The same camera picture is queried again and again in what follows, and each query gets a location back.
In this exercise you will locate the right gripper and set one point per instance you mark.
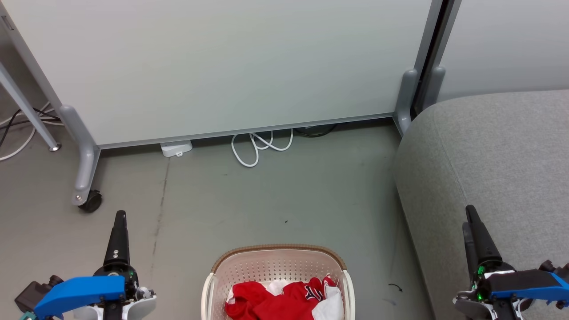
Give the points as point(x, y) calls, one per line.
point(478, 306)

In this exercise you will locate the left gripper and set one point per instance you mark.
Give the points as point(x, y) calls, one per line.
point(143, 298)

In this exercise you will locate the red and white garment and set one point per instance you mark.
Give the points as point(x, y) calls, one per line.
point(266, 304)

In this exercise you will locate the grey fabric sofa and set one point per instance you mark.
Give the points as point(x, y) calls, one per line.
point(498, 155)

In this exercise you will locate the grey partition foot with caster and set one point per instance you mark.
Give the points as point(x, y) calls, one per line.
point(86, 160)

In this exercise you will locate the white power adapter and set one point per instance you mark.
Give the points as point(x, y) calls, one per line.
point(176, 148)

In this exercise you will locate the beige perforated laundry basket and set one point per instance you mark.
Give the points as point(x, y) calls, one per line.
point(275, 266)

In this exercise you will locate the grey metal table leg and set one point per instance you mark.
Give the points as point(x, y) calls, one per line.
point(26, 109)

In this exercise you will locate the narrow frosted partition panel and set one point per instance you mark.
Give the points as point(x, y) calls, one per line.
point(506, 44)

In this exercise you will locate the large frosted partition panel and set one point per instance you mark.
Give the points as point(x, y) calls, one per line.
point(222, 66)

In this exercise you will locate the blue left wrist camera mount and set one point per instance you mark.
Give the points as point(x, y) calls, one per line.
point(80, 291)

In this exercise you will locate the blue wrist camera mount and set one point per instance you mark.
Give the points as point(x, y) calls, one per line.
point(529, 282)
point(80, 291)

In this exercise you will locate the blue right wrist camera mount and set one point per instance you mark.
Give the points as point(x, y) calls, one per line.
point(529, 282)

